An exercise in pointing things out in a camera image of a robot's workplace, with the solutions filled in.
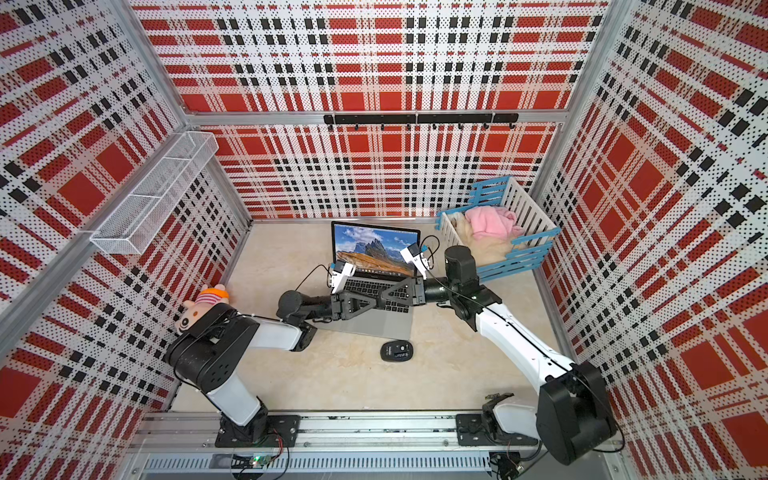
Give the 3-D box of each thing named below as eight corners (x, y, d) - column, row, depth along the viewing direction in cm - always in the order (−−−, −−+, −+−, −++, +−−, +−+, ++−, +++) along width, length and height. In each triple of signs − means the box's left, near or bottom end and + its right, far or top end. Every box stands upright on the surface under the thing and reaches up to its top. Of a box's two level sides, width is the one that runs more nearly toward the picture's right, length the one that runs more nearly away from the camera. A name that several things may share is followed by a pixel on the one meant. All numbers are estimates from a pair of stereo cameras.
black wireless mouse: (380, 361, 87) (380, 357, 85) (381, 344, 90) (380, 340, 88) (413, 361, 87) (413, 357, 85) (412, 344, 90) (413, 340, 88)
